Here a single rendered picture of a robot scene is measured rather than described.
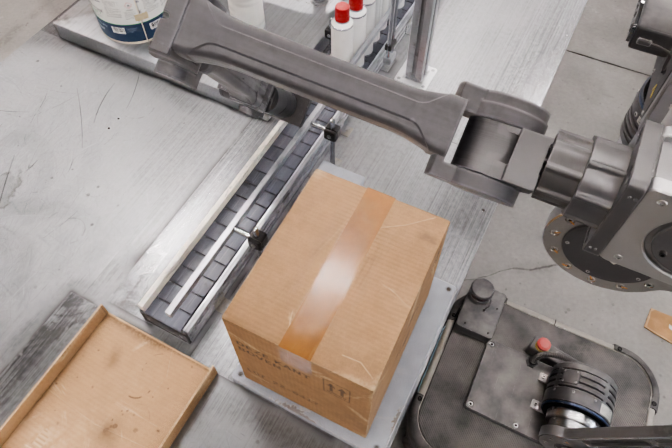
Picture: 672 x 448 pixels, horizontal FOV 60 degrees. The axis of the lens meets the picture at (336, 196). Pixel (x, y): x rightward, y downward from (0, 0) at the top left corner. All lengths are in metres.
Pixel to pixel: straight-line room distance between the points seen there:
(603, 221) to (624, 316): 1.72
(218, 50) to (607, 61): 2.61
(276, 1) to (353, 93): 1.13
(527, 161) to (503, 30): 1.19
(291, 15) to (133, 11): 0.41
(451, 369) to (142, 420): 0.94
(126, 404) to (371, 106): 0.77
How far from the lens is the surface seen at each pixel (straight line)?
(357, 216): 0.94
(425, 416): 1.74
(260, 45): 0.62
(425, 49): 1.48
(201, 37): 0.64
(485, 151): 0.60
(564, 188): 0.59
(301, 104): 1.24
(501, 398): 1.77
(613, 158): 0.59
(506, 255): 2.27
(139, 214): 1.35
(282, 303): 0.87
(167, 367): 1.17
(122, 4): 1.58
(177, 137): 1.46
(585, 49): 3.13
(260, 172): 1.30
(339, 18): 1.36
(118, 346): 1.22
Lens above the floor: 1.91
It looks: 55 degrees down
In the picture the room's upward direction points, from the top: straight up
